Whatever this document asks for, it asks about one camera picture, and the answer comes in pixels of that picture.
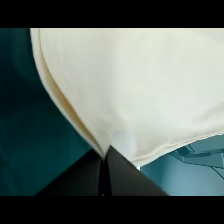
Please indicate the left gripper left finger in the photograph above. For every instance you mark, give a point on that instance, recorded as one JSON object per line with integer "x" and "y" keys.
{"x": 80, "y": 178}

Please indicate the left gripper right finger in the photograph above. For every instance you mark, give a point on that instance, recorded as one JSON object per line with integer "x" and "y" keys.
{"x": 128, "y": 176}

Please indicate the cream shirt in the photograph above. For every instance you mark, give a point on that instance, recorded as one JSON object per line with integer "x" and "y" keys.
{"x": 133, "y": 90}

